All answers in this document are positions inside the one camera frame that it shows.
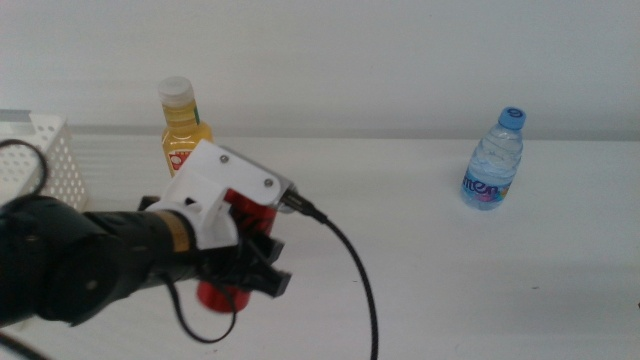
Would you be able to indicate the orange juice bottle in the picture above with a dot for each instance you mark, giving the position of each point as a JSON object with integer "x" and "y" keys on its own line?
{"x": 182, "y": 130}

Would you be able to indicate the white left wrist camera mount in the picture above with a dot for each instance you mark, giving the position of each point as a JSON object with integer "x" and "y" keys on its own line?
{"x": 210, "y": 175}

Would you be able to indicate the white perforated plastic basket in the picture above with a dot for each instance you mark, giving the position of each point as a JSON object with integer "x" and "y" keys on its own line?
{"x": 65, "y": 165}

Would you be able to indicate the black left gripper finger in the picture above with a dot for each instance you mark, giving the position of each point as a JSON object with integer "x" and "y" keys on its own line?
{"x": 270, "y": 280}
{"x": 147, "y": 202}

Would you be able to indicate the red cola can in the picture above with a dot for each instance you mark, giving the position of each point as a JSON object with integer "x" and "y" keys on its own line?
{"x": 250, "y": 215}

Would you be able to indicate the blue-capped water bottle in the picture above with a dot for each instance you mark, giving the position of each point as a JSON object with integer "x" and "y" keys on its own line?
{"x": 492, "y": 165}

